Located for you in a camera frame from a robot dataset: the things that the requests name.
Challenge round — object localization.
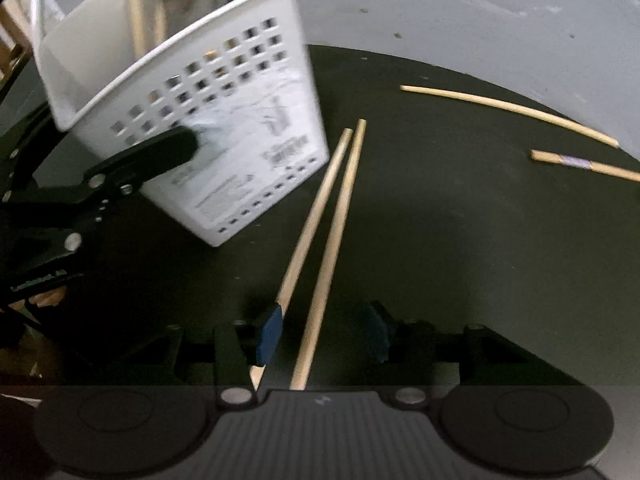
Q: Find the white perforated utensil holder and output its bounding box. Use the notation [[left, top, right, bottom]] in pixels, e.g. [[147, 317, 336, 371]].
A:
[[34, 0, 329, 248]]

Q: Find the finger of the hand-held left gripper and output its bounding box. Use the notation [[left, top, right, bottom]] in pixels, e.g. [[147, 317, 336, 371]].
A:
[[10, 126, 199, 254], [0, 105, 63, 191]]

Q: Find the person's left hand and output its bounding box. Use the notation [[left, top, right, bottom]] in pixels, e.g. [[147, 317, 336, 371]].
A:
[[25, 287, 66, 311]]

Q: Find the purple banded wooden chopstick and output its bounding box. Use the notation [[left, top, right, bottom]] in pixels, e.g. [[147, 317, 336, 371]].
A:
[[530, 149, 640, 182]]

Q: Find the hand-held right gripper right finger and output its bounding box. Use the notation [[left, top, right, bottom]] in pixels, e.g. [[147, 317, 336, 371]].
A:
[[367, 301, 588, 407]]

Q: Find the plain wooden chopstick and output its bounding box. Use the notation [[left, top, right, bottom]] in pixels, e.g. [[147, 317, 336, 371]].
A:
[[124, 0, 149, 57], [400, 84, 621, 149], [289, 119, 368, 392], [249, 128, 354, 392]]

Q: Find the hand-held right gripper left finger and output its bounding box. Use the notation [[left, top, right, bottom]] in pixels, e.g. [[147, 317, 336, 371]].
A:
[[150, 304, 285, 407]]

